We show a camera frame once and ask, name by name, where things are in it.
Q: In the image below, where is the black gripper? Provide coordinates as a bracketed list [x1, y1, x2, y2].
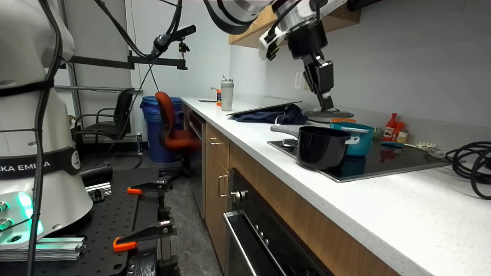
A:
[287, 19, 336, 112]

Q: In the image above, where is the dark pot lid with knob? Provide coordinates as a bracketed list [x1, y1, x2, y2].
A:
[304, 108, 356, 125]

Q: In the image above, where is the blue pot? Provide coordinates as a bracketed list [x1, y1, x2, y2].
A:
[329, 121, 376, 158]

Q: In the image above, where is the dark blue cloth bag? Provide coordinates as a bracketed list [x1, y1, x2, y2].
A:
[227, 102, 310, 126]

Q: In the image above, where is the red bottle with label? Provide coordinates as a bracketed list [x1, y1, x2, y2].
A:
[382, 112, 407, 143]

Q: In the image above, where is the silver thermos tumbler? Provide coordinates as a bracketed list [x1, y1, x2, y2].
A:
[220, 75, 237, 114]

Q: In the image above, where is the black glass cooktop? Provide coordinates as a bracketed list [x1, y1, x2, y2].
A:
[266, 137, 451, 184]

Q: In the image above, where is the red office chair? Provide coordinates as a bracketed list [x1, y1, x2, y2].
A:
[154, 91, 203, 178]

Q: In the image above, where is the black built-in oven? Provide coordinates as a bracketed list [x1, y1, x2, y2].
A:
[223, 167, 335, 276]

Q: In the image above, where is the wooden base cabinet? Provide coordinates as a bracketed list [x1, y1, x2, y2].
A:
[201, 120, 401, 276]

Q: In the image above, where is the blue trash bin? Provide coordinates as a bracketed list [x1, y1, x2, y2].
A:
[138, 95, 186, 164]

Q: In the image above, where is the black office chair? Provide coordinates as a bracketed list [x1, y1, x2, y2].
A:
[71, 88, 138, 151]

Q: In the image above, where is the silver metal block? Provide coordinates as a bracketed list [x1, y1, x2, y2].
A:
[83, 181, 114, 204]

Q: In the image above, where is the black perforated robot table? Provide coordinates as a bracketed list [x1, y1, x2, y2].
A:
[0, 166, 181, 276]

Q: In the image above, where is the white wall outlet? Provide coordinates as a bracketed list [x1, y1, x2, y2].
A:
[293, 71, 307, 92]

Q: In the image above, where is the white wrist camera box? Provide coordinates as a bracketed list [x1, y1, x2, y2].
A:
[258, 22, 289, 62]

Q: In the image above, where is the black pot with handle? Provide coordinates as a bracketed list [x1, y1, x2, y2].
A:
[269, 123, 362, 172]

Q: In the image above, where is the black camera on boom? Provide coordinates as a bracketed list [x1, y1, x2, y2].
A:
[152, 23, 198, 51]

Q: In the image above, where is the black coiled cable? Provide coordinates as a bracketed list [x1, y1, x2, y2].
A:
[444, 141, 491, 201]

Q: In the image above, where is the black camera boom bar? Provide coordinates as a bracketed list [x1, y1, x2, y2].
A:
[68, 49, 189, 72]

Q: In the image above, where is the black camera cable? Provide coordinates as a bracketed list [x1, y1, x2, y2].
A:
[91, 0, 189, 51]

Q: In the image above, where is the orange handled bar clamp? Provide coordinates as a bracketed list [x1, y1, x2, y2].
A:
[126, 181, 175, 200]
[112, 220, 175, 255]

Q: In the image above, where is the grey metal frame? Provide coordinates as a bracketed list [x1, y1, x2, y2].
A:
[52, 51, 145, 129]

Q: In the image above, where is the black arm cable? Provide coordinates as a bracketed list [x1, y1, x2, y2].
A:
[25, 0, 66, 276]

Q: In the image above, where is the aluminium rail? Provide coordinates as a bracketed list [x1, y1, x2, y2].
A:
[0, 235, 86, 264]

